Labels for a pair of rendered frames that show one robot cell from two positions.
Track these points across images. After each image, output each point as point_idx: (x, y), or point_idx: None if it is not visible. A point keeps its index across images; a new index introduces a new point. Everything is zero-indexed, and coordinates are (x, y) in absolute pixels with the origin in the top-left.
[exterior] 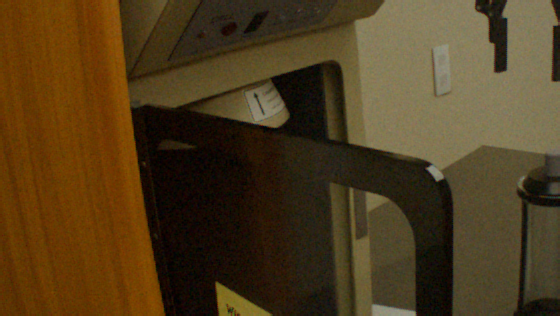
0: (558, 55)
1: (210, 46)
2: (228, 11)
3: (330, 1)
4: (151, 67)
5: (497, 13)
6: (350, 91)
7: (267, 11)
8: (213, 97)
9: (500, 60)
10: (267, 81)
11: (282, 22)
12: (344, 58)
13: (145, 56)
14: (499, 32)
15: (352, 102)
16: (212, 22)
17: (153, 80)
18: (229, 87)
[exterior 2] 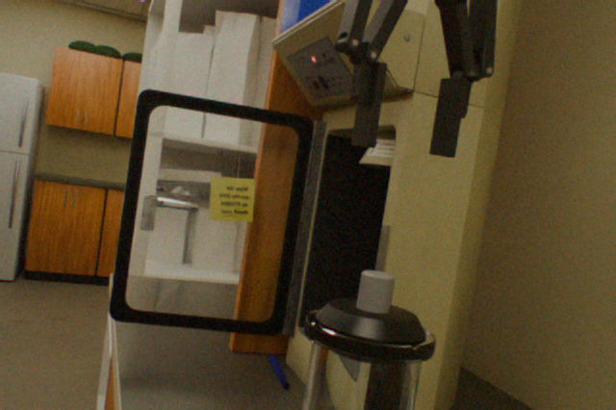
0: (358, 106)
1: (320, 95)
2: (306, 74)
3: (344, 70)
4: (312, 102)
5: (450, 72)
6: (397, 152)
7: (320, 76)
8: None
9: (434, 137)
10: (394, 139)
11: (336, 85)
12: (398, 125)
13: (304, 94)
14: (438, 97)
15: (396, 162)
16: (307, 80)
17: (331, 114)
18: (348, 126)
